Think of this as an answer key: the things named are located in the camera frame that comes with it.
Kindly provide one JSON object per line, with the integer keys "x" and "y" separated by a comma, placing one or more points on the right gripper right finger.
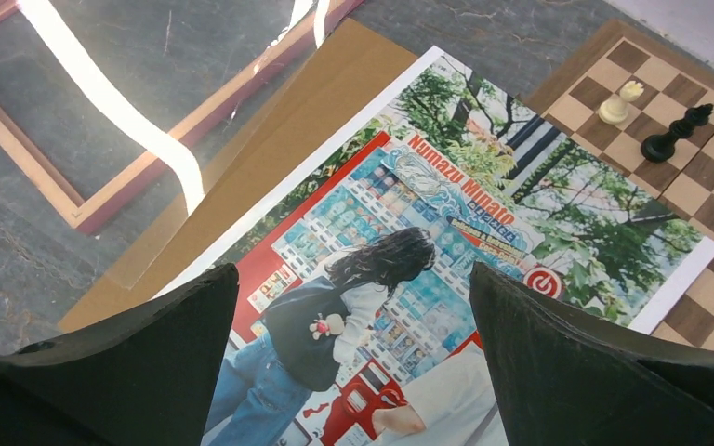
{"x": 563, "y": 376}

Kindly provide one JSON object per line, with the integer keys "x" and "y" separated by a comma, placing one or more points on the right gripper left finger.
{"x": 145, "y": 376}

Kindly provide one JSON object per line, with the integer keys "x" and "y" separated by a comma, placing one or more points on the wooden picture frame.
{"x": 87, "y": 215}

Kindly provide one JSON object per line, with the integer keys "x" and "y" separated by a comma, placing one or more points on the colourful printed photo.
{"x": 353, "y": 324}

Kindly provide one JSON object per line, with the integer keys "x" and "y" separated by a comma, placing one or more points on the black chess piece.
{"x": 659, "y": 148}

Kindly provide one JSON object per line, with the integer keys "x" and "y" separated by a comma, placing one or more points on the white chess piece left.
{"x": 614, "y": 110}

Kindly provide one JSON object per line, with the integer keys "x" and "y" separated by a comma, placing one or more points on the wooden chessboard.
{"x": 571, "y": 97}

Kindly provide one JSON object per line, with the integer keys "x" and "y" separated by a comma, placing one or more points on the brown cardboard backing board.
{"x": 351, "y": 67}

